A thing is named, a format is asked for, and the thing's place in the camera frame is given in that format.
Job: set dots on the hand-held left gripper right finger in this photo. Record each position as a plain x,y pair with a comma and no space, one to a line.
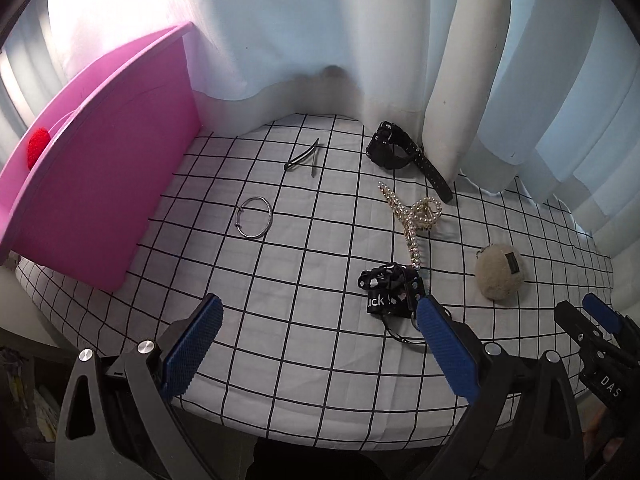
445,345

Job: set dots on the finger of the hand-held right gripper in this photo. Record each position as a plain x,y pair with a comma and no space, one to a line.
580,332
602,312

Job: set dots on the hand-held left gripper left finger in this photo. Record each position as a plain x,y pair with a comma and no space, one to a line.
197,340

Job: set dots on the pink plastic basin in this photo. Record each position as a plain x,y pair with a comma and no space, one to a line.
125,160

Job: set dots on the black sport wristwatch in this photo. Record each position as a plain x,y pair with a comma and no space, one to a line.
387,152

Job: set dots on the black grid white tablecloth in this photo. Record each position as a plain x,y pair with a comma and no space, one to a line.
300,270

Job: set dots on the pearl hair claw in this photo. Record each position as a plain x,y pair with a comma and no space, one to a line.
411,225

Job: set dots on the silver bangle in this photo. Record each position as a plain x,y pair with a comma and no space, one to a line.
239,222

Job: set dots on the black hair clip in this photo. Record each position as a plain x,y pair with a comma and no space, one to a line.
300,158

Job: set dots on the red crochet plush flower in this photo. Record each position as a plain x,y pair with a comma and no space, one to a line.
38,147

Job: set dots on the white curtain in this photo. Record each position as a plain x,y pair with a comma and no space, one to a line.
300,20

